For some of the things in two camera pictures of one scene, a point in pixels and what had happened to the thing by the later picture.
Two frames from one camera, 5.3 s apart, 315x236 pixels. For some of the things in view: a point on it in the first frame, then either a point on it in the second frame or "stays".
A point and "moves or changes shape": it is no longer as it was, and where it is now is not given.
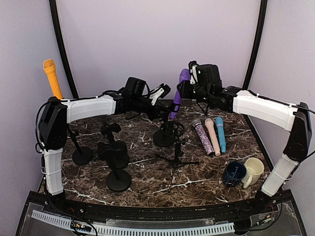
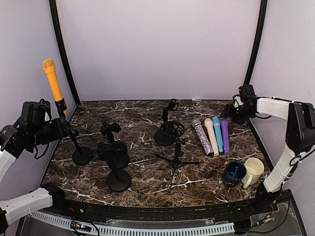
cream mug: [254, 168] stays
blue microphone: [219, 121] moves or changes shape
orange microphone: [49, 68] stays
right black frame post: [264, 7] stays
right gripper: [185, 91] to [228, 111]
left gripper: [158, 107] to [61, 130]
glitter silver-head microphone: [197, 123] stays
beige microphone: [209, 123] stays
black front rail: [159, 214] stays
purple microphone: [184, 75] to [225, 135]
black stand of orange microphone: [83, 155] stays
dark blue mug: [235, 172] stays
